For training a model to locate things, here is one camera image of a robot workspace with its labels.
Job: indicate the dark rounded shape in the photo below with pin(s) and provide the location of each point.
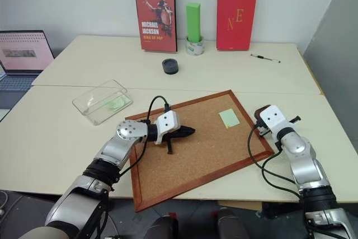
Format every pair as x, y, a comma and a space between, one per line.
233, 225
162, 227

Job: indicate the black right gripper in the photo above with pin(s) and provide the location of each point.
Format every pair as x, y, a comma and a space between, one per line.
259, 114

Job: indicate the tall green box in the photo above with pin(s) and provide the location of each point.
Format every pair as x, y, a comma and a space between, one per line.
193, 22

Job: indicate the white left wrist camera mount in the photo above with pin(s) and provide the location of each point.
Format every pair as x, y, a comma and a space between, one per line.
167, 122

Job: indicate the wood-framed cork board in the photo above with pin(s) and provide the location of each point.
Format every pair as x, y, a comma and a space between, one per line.
201, 155

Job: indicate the light green sticky note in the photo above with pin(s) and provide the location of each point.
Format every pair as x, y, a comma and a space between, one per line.
229, 117

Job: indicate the green note with curled edge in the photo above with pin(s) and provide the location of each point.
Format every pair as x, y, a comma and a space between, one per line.
118, 103

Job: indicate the open grey laptop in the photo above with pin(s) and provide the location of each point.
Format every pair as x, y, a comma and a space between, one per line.
23, 54

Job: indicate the small round black tray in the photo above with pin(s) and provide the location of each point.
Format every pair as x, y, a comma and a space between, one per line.
169, 66

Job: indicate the clear plastic box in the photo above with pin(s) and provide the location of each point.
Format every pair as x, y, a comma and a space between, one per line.
96, 104

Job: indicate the red book with gold letters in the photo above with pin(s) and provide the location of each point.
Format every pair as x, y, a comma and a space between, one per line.
236, 15

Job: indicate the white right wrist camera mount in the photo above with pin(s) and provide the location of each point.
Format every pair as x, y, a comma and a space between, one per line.
273, 118

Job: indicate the black and white pen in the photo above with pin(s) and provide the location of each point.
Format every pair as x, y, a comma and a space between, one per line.
265, 58

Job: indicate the grey partition panel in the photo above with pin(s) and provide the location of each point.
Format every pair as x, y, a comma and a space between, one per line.
332, 54

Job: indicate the clear tape roll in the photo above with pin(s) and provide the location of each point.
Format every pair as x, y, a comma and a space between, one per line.
195, 47

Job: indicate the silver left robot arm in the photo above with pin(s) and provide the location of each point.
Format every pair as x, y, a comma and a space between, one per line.
81, 194

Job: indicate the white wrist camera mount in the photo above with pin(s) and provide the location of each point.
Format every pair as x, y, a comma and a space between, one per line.
167, 122
273, 118

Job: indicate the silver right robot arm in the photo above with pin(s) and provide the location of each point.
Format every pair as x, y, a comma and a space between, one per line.
305, 160

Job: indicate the red Michael Jackson book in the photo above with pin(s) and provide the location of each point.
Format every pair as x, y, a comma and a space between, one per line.
155, 15

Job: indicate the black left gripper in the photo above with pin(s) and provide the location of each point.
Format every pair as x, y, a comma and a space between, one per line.
175, 133

